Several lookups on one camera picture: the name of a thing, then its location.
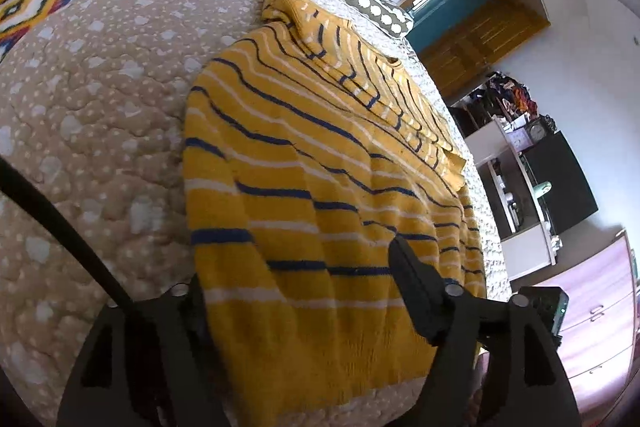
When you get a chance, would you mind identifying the yellow striped knit sweater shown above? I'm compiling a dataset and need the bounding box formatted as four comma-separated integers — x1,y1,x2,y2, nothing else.
182,0,486,426

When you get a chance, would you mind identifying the cluttered clothes pile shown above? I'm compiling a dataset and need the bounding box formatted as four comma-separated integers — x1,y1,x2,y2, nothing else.
448,72,539,138

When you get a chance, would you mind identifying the pink drawer cabinet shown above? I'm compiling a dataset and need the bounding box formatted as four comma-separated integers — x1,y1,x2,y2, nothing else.
539,231,636,416

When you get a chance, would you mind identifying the white shelf unit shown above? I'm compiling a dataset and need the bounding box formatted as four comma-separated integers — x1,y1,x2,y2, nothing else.
465,119,563,281

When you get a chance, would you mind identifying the black television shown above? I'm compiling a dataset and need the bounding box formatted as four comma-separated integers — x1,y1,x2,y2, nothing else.
524,132,599,235

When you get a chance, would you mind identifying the desk clock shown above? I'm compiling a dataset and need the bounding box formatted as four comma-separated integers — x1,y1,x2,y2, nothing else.
525,117,550,144

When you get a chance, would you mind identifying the beige quilted bedspread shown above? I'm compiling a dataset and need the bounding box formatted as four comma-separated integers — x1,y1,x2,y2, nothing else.
0,0,514,427

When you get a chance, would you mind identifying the brown wooden door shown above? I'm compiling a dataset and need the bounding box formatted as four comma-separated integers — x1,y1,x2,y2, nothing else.
418,0,550,102

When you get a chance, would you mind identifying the black cable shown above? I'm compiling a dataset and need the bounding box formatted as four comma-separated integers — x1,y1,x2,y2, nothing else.
0,156,134,308

